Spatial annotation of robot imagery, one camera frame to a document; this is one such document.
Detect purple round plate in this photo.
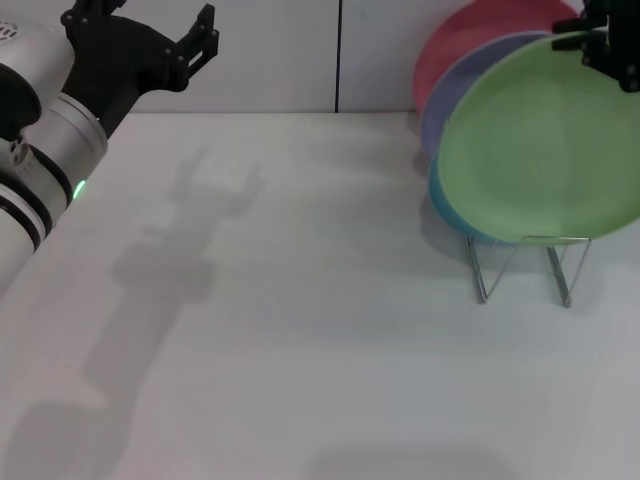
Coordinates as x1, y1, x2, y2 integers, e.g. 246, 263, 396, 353
419, 30, 554, 160

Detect green round plate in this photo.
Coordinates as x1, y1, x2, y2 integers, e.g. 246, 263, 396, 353
436, 29, 640, 247

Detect silver wire plate rack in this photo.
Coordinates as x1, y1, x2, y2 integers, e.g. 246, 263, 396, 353
465, 233, 593, 308

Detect pink round plate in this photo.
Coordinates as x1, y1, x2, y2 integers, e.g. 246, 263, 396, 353
412, 0, 585, 117

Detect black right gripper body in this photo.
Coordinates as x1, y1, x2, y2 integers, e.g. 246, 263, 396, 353
581, 0, 640, 32

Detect light blue round plate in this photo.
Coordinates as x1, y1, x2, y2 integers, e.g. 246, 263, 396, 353
427, 153, 497, 247

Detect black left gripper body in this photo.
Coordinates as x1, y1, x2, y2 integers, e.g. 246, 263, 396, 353
58, 3, 187, 137

